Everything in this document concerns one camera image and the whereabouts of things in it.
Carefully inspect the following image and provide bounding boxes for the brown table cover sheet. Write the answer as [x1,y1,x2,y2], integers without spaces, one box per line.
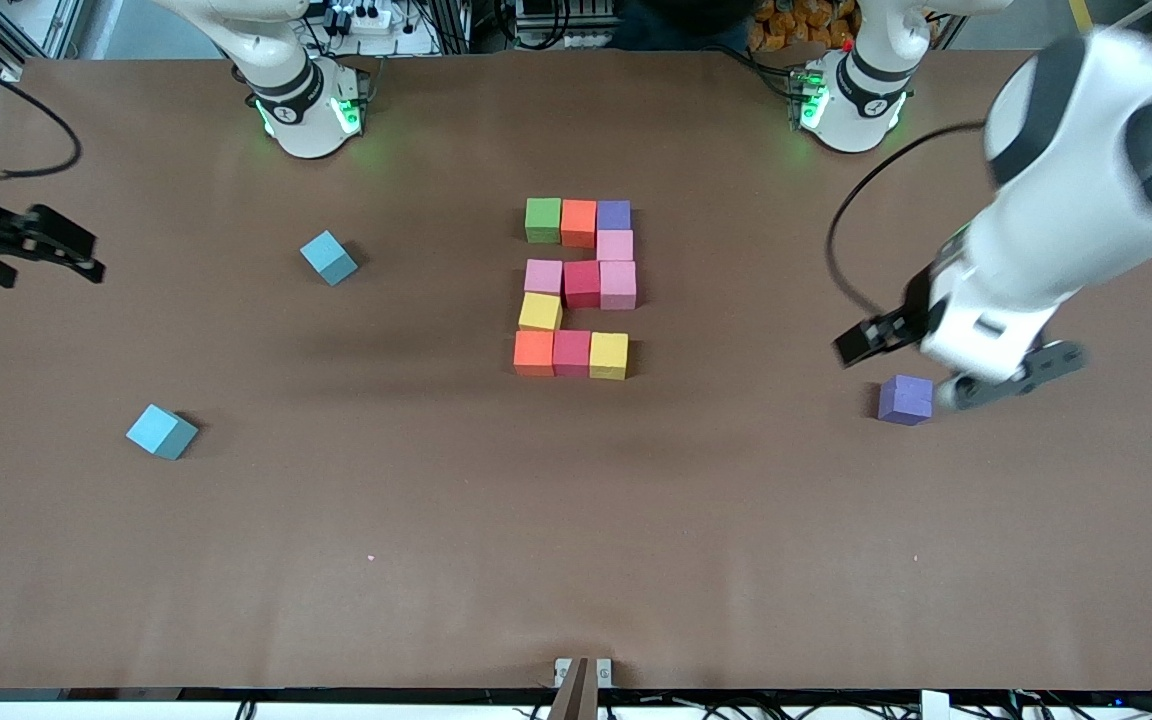
[0,50,1152,693]

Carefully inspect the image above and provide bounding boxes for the red foam cube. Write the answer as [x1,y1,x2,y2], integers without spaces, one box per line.
[552,329,593,378]
[562,260,603,310]

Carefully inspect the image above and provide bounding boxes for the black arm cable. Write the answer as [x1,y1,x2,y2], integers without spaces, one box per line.
[825,121,989,323]
[0,45,84,183]

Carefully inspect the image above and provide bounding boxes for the yellow foam cube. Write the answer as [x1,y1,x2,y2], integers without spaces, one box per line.
[518,291,564,333]
[589,332,630,382]

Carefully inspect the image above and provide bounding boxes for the orange foam cube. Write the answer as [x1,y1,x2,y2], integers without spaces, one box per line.
[513,330,556,378]
[560,199,599,249]

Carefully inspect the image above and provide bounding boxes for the bag of orange snacks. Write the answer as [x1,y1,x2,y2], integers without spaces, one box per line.
[751,0,862,53]

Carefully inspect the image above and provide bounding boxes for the white power strip black plugs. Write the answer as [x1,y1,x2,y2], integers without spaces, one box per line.
[321,3,437,56]

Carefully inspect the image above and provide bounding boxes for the blue foam cube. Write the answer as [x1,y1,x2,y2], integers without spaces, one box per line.
[299,229,360,288]
[125,403,197,462]

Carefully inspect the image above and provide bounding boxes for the green foam cube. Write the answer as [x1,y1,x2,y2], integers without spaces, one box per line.
[524,197,563,245]

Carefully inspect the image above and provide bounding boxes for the grey metal bracket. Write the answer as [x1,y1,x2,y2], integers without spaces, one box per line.
[553,656,614,720]

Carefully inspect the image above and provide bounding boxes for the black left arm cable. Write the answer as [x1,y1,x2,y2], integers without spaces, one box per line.
[825,121,989,323]

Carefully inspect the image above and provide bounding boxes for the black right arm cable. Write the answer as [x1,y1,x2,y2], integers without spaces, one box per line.
[0,45,84,183]

